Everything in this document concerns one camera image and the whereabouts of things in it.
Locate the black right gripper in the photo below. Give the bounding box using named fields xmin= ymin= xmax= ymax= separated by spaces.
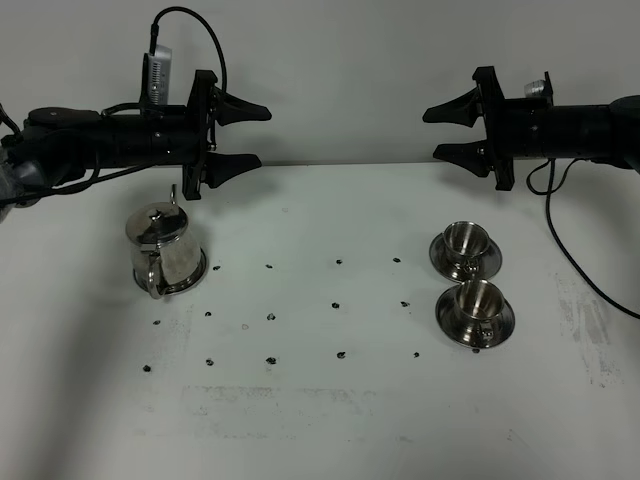
xmin=422 ymin=66 xmax=515 ymax=191

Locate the stainless steel teacup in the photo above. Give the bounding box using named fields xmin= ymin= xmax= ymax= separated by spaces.
xmin=443 ymin=221 xmax=490 ymax=274
xmin=452 ymin=280 xmax=505 ymax=349

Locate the black left camera cable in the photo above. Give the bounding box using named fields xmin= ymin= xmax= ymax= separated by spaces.
xmin=148 ymin=6 xmax=229 ymax=109

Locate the black right camera cable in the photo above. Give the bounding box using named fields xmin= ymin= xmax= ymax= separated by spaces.
xmin=527 ymin=158 xmax=640 ymax=320

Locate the black camera cable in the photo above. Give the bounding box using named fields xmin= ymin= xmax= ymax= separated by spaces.
xmin=148 ymin=6 xmax=229 ymax=109
xmin=527 ymin=158 xmax=640 ymax=320

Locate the stainless steel teapot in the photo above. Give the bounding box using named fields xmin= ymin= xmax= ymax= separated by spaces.
xmin=125 ymin=185 xmax=202 ymax=299

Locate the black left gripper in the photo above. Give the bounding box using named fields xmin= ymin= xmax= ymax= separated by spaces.
xmin=181 ymin=70 xmax=272 ymax=200

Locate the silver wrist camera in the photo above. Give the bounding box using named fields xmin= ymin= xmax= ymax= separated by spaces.
xmin=141 ymin=45 xmax=172 ymax=105
xmin=524 ymin=71 xmax=554 ymax=104

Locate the far stainless steel teacup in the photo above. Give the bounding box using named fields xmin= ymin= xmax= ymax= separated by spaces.
xmin=443 ymin=221 xmax=490 ymax=274

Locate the near stainless steel saucer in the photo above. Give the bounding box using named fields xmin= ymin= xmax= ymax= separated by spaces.
xmin=435 ymin=287 xmax=515 ymax=350

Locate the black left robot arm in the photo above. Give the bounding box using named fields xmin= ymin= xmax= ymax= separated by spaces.
xmin=1 ymin=70 xmax=272 ymax=215

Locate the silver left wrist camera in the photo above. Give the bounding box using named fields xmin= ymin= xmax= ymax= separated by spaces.
xmin=141 ymin=45 xmax=172 ymax=105

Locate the near stainless steel teacup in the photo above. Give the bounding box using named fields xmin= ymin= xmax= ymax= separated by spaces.
xmin=452 ymin=280 xmax=505 ymax=349

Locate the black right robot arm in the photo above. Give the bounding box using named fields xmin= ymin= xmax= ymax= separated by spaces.
xmin=422 ymin=66 xmax=639 ymax=191

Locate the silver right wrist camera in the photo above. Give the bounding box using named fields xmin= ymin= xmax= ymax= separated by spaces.
xmin=524 ymin=71 xmax=554 ymax=104

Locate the steel teapot coaster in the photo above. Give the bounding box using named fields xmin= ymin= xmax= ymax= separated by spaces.
xmin=155 ymin=249 xmax=208 ymax=299

